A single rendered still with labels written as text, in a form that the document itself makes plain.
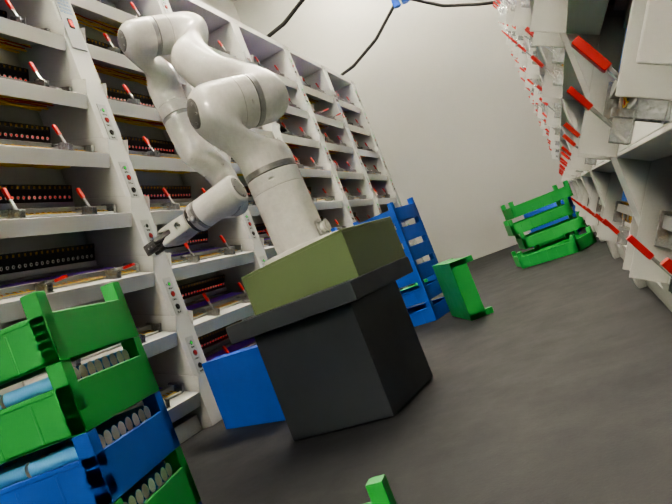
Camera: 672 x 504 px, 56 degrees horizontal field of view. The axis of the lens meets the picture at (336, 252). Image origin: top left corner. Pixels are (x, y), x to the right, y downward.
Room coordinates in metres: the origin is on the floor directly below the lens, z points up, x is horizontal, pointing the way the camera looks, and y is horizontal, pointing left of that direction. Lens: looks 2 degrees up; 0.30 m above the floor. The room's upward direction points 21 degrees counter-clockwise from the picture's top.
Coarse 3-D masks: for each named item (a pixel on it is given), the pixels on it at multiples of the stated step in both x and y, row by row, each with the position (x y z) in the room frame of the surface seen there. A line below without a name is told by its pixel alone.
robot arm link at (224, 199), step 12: (228, 180) 1.66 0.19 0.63; (216, 192) 1.66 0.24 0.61; (228, 192) 1.65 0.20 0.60; (240, 192) 1.67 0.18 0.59; (192, 204) 1.70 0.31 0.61; (204, 204) 1.67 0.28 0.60; (216, 204) 1.67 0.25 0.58; (228, 204) 1.66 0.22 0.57; (240, 204) 1.68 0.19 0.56; (204, 216) 1.68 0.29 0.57; (216, 216) 1.69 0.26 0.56
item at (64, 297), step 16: (112, 256) 2.03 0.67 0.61; (128, 256) 2.01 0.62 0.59; (144, 256) 1.99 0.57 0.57; (16, 272) 1.72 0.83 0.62; (32, 272) 1.77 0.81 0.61; (48, 272) 1.82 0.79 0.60; (144, 272) 1.98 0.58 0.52; (64, 288) 1.67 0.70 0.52; (80, 288) 1.68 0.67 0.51; (96, 288) 1.74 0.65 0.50; (128, 288) 1.87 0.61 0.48; (144, 288) 1.94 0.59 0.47; (0, 304) 1.44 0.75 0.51; (16, 304) 1.48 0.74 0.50; (64, 304) 1.63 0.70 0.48; (0, 320) 1.44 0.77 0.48
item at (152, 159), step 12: (132, 144) 2.41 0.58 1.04; (144, 144) 2.48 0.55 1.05; (156, 144) 2.55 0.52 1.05; (168, 144) 2.63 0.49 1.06; (132, 156) 2.10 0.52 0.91; (144, 156) 2.16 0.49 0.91; (156, 156) 2.24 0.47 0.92; (168, 156) 2.43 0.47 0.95; (144, 168) 2.16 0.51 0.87; (156, 168) 2.23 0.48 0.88; (168, 168) 2.30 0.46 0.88; (180, 168) 2.37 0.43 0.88
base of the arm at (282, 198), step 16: (272, 176) 1.36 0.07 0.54; (288, 176) 1.37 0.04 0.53; (256, 192) 1.38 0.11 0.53; (272, 192) 1.36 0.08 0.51; (288, 192) 1.36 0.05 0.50; (304, 192) 1.38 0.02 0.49; (272, 208) 1.36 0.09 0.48; (288, 208) 1.36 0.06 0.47; (304, 208) 1.37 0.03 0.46; (272, 224) 1.37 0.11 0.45; (288, 224) 1.36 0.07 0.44; (304, 224) 1.36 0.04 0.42; (320, 224) 1.38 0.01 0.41; (272, 240) 1.39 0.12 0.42; (288, 240) 1.36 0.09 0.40; (304, 240) 1.36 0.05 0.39
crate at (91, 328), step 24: (120, 288) 0.87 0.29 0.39; (48, 312) 0.69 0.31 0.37; (72, 312) 0.73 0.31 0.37; (96, 312) 0.79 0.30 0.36; (120, 312) 0.85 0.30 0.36; (0, 336) 0.68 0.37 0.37; (24, 336) 0.68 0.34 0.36; (48, 336) 0.68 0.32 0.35; (72, 336) 0.72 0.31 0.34; (96, 336) 0.77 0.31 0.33; (120, 336) 0.82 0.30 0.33; (0, 360) 0.68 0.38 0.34; (24, 360) 0.68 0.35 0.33; (48, 360) 0.68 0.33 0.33; (72, 360) 0.83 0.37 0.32; (0, 384) 0.69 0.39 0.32
